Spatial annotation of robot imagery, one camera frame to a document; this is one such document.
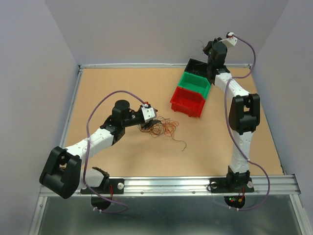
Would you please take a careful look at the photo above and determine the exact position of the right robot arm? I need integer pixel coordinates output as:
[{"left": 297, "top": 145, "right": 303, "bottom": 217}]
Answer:
[{"left": 203, "top": 36, "right": 260, "bottom": 193}]

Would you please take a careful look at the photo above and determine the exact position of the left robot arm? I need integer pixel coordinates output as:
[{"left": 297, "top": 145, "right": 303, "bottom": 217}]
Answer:
[{"left": 39, "top": 100, "right": 157, "bottom": 199}]

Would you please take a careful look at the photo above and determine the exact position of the black plastic bin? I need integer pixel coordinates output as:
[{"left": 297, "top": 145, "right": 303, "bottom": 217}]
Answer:
[{"left": 184, "top": 58, "right": 207, "bottom": 78}]

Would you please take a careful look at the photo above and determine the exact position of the green plastic bin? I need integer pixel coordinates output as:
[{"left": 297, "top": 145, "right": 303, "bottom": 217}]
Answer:
[{"left": 178, "top": 72, "right": 211, "bottom": 100}]

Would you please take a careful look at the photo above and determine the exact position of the red plastic bin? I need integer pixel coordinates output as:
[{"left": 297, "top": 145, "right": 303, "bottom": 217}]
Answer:
[{"left": 170, "top": 86, "right": 205, "bottom": 118}]

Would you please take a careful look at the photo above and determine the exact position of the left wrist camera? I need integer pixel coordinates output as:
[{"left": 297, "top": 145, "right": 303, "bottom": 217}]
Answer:
[{"left": 141, "top": 103, "right": 157, "bottom": 123}]

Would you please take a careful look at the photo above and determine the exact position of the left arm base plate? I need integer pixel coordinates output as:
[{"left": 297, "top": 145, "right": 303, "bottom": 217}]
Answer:
[{"left": 80, "top": 178, "right": 125, "bottom": 212}]

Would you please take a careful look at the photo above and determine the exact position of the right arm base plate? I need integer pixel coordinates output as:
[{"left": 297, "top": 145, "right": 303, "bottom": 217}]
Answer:
[{"left": 207, "top": 177, "right": 255, "bottom": 210}]

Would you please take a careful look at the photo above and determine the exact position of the aluminium mounting rail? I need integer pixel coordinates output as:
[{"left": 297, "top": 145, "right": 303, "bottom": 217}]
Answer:
[{"left": 109, "top": 175, "right": 301, "bottom": 197}]

